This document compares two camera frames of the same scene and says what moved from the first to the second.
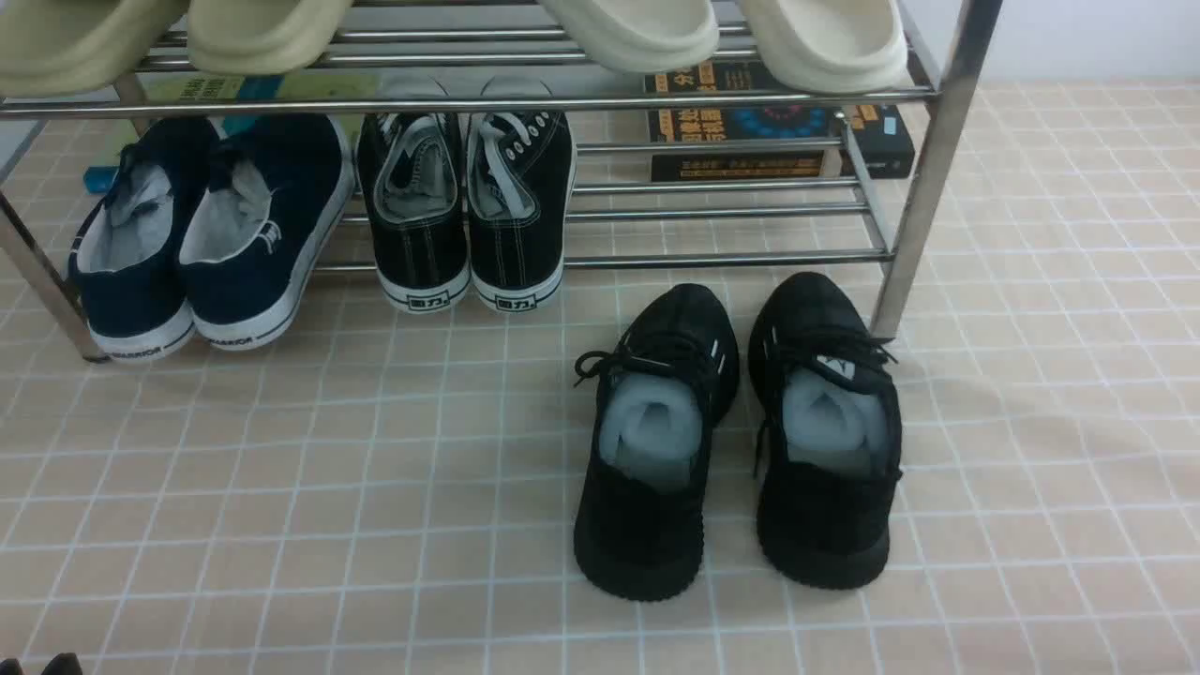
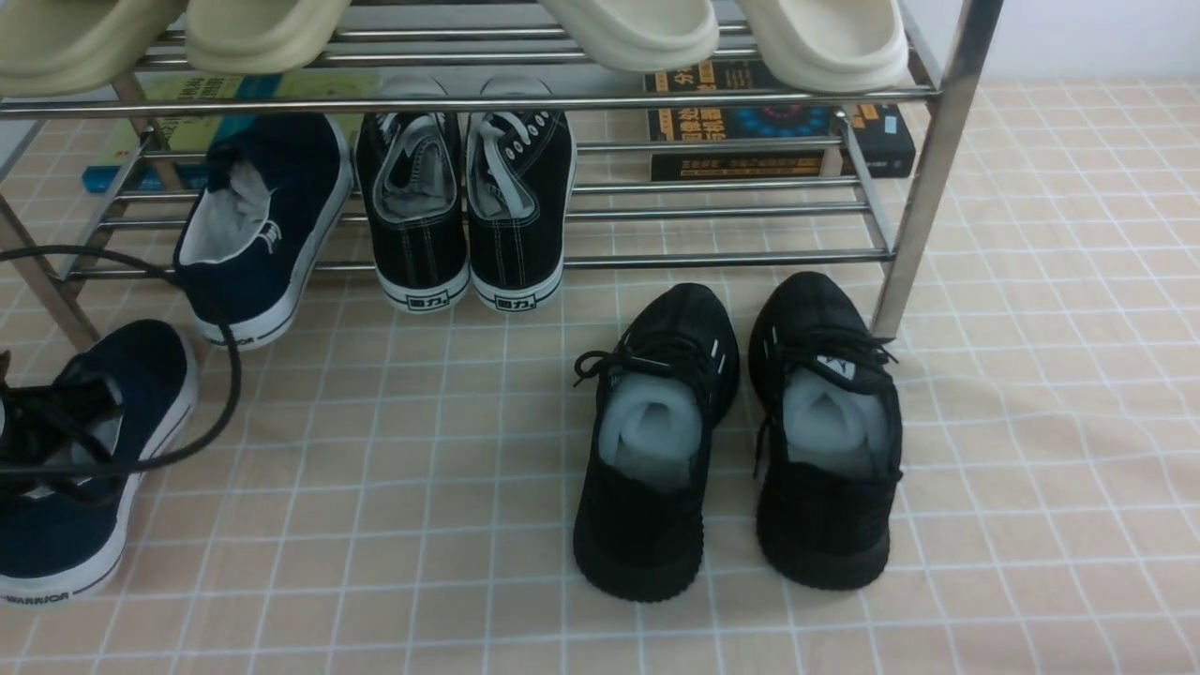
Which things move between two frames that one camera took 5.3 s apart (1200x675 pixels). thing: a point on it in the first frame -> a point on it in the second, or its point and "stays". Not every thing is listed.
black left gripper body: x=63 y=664 -> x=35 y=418
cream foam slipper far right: x=830 y=46 stays
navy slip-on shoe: x=265 y=227 stays
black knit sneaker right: x=832 y=426 stays
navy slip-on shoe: x=126 y=248 -> x=54 y=544
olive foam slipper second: x=262 y=37 stays
